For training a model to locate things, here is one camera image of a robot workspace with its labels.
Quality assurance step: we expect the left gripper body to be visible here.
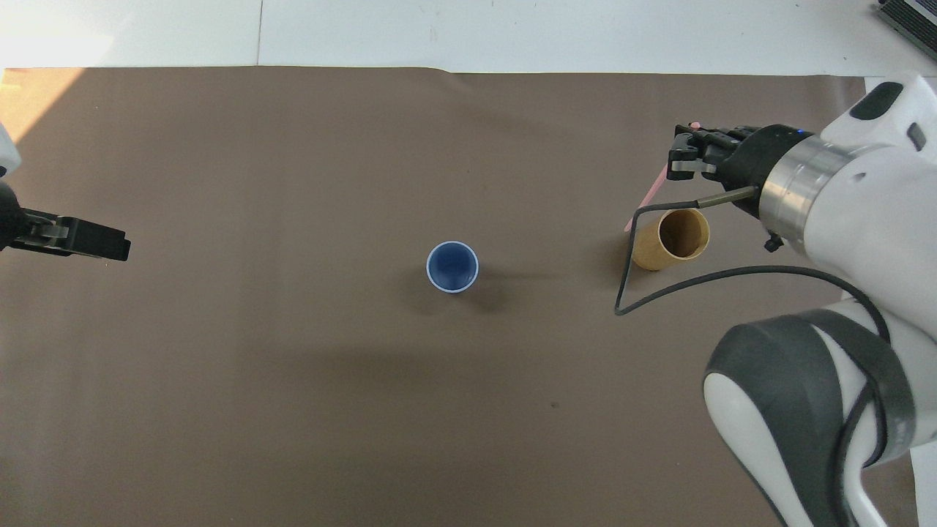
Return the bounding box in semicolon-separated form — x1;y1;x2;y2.
0;179;72;255

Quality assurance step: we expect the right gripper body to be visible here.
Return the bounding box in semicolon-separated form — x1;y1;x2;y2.
717;124;813;219

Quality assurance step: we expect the pink chopstick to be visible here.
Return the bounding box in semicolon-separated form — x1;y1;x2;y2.
624;120;703;233

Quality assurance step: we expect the brown paper cup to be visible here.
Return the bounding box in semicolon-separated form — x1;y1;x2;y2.
632;208;712;272

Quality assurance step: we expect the blue cup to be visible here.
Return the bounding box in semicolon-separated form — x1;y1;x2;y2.
426;240;480;294

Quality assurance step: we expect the grey ribbed device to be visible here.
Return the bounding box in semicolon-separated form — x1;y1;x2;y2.
874;0;937;53

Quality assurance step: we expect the black cable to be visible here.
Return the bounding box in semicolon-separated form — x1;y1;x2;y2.
613;185;895;527

